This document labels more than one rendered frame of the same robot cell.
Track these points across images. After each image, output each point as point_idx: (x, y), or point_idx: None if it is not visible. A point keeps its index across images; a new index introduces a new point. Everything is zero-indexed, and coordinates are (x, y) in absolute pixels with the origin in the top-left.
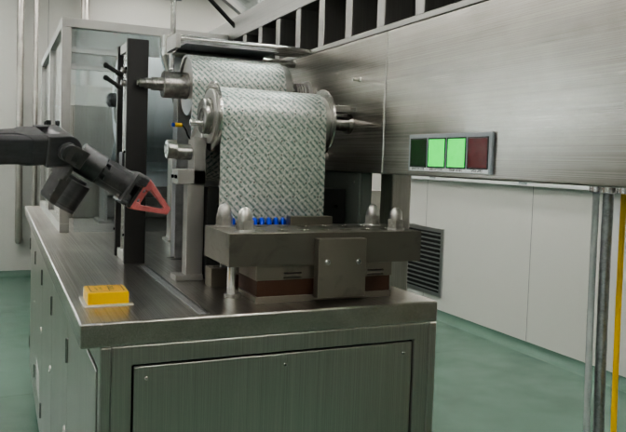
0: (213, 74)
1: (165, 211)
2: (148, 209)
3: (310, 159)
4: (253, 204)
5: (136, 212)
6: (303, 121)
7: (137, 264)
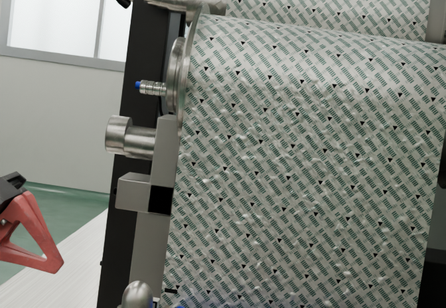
0: None
1: (50, 268)
2: (12, 258)
3: (394, 201)
4: (241, 283)
5: (125, 229)
6: (385, 109)
7: None
